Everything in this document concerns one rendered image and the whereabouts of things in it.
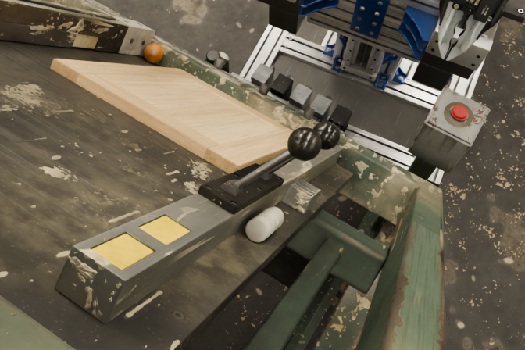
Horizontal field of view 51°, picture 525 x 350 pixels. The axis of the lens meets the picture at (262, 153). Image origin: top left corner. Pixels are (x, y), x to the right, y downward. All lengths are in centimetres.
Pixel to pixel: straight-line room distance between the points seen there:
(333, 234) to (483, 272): 134
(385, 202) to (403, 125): 88
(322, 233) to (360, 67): 116
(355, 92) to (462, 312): 91
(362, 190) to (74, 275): 96
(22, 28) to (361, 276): 74
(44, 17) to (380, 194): 80
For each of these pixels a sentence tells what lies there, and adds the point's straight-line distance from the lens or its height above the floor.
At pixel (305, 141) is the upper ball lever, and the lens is 60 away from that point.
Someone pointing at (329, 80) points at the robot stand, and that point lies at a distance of 222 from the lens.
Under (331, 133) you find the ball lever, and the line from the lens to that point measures 72.
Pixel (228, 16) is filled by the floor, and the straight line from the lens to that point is 265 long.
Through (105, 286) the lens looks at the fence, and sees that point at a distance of 43.
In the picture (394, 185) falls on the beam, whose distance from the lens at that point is 131.
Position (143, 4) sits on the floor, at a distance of 274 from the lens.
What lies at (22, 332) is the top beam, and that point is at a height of 185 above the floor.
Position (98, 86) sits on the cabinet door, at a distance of 97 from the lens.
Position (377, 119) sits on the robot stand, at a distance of 216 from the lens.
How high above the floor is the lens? 208
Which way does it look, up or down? 66 degrees down
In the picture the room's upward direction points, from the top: straight up
